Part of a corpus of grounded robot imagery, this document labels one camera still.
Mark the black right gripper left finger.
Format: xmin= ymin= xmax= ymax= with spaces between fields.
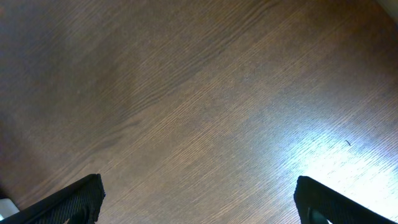
xmin=1 ymin=174 xmax=105 ymax=224

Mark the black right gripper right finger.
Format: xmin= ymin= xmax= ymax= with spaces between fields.
xmin=294 ymin=175 xmax=396 ymax=224

